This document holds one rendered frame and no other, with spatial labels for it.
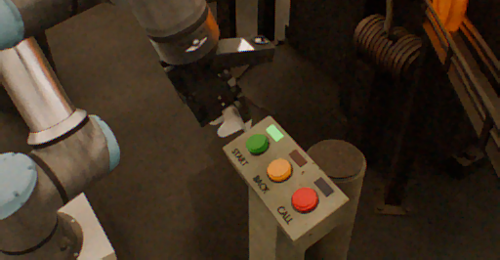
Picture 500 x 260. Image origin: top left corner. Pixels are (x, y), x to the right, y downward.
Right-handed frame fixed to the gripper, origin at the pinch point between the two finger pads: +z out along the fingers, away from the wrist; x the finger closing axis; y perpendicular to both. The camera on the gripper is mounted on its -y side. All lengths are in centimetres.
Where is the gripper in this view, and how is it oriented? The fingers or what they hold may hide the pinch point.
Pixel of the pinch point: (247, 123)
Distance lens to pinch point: 83.4
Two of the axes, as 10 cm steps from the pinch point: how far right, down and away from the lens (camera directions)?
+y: -8.2, 5.6, -1.4
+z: 3.0, 6.2, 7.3
